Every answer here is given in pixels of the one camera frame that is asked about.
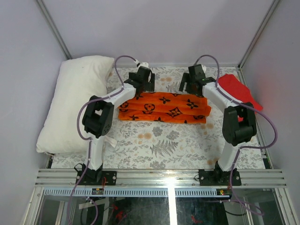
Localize orange patterned pillowcase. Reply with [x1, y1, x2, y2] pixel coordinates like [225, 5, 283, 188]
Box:
[118, 92, 211, 124]

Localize white pillow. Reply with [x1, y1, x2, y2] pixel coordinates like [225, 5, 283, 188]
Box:
[36, 55, 114, 154]

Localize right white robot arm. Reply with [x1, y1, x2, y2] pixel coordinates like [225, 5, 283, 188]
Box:
[179, 64, 257, 185]

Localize red folded cloth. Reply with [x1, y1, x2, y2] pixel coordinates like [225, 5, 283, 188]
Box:
[216, 74, 263, 111]

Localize floral table mat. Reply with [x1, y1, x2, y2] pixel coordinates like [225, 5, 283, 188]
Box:
[51, 67, 265, 169]

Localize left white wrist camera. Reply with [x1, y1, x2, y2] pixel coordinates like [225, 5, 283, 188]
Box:
[135, 61, 149, 68]

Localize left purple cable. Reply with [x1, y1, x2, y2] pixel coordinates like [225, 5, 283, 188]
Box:
[66, 55, 141, 225]

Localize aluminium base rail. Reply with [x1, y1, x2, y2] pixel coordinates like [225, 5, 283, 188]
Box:
[35, 168, 285, 197]

